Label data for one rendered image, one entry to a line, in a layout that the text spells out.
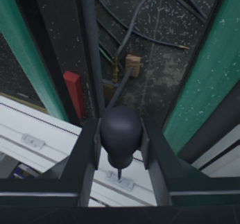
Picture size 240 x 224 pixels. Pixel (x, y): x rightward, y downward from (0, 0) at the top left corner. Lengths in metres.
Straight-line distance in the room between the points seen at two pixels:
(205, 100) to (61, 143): 0.28
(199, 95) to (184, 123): 0.05
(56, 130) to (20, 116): 0.10
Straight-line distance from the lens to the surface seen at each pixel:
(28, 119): 0.42
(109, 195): 0.74
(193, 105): 0.18
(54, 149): 0.37
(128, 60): 1.26
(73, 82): 0.68
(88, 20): 0.56
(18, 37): 0.24
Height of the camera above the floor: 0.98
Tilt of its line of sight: 33 degrees down
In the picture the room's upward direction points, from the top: 153 degrees counter-clockwise
